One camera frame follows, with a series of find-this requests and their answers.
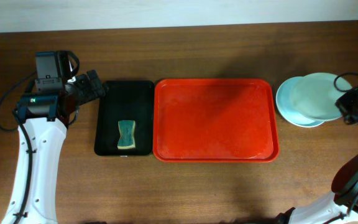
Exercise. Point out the light blue plate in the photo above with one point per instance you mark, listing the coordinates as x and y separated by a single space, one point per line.
282 99

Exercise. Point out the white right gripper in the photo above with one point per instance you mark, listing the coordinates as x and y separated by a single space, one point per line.
339 104

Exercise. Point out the mint green plate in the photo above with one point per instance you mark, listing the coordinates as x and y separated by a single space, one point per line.
314 96

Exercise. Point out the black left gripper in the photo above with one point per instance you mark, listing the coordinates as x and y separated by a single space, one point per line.
90 93

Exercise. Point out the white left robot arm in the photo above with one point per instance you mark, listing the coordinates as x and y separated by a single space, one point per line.
43 119

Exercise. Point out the black plastic tray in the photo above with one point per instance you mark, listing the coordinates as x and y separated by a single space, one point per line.
125 100

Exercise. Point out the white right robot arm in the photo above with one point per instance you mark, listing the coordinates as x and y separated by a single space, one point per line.
338 206

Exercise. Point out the green and yellow sponge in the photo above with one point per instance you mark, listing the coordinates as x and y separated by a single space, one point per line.
126 131

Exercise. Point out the red plastic tray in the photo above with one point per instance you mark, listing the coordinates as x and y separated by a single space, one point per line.
214 120

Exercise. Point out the white plate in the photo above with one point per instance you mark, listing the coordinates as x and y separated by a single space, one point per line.
305 122

